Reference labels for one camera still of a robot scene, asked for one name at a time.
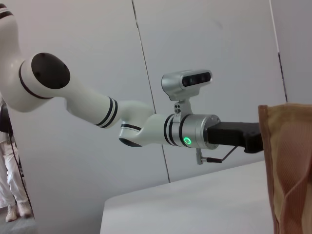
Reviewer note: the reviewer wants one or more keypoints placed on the black pouch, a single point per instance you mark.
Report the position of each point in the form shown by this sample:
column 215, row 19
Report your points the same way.
column 4, row 119

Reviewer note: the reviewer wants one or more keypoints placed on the khaki canvas food bag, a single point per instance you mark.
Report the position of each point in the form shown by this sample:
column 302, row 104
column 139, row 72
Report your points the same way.
column 292, row 170

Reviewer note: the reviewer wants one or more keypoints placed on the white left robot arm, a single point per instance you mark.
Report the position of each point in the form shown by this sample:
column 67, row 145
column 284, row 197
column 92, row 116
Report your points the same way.
column 80, row 102

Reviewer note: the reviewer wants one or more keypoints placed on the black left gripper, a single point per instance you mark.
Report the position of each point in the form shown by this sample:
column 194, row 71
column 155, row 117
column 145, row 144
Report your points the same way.
column 229, row 134

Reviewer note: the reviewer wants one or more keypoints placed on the person in white trousers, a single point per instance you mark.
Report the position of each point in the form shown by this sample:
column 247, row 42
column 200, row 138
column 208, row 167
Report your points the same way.
column 9, row 170

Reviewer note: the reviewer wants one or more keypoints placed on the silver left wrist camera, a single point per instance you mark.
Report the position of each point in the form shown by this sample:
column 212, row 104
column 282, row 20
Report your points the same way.
column 195, row 79

